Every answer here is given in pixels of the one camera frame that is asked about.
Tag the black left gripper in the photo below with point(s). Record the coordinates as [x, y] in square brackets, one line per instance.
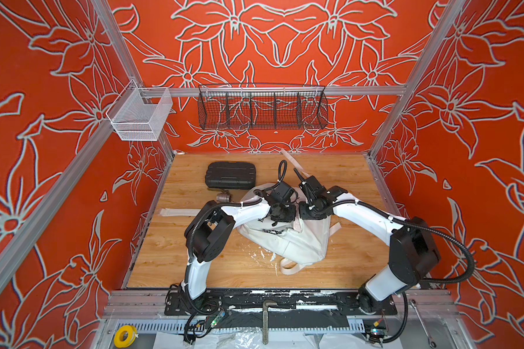
[291, 214]

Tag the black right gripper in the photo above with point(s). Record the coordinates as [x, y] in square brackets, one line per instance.
[303, 215]

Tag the white student backpack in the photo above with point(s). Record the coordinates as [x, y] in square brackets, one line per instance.
[300, 243]

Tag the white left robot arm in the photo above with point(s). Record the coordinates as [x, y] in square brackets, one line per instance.
[210, 230]

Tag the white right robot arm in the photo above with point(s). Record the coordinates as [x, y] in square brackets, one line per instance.
[413, 252]

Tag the steel ball valve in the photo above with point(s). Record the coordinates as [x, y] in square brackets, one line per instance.
[223, 197]

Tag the black plastic tool case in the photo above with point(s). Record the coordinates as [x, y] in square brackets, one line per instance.
[233, 175]

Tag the steel wrench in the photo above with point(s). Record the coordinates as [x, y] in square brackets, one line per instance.
[430, 339]

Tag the yellow tape roll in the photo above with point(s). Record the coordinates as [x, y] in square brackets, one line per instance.
[125, 336]

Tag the metal clamp handle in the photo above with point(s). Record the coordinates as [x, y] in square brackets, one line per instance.
[265, 319]

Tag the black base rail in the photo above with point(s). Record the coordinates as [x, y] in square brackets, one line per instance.
[344, 301]

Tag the black wire wall basket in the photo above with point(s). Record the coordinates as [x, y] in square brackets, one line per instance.
[252, 106]

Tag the white wire wall basket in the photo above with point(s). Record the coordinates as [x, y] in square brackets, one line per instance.
[139, 114]

